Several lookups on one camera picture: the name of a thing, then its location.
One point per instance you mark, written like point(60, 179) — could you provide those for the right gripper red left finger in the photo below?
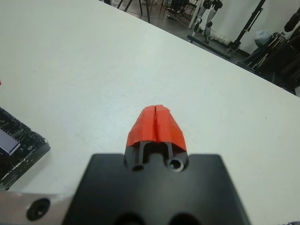
point(143, 126)

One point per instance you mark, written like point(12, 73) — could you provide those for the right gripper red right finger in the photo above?
point(168, 129)

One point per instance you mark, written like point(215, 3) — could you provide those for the black box lid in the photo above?
point(25, 152)

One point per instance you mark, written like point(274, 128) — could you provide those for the white bag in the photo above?
point(220, 37)

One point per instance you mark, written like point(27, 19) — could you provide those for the white desk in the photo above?
point(195, 14)

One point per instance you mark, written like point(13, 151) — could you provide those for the black office chair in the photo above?
point(140, 5)

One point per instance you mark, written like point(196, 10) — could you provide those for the black chair with clutter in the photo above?
point(179, 7)

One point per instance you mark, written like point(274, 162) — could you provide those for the black gantry stand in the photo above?
point(248, 25)

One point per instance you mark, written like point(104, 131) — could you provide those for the black equipment pile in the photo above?
point(279, 58)

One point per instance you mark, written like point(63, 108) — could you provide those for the teal bag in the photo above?
point(262, 37)

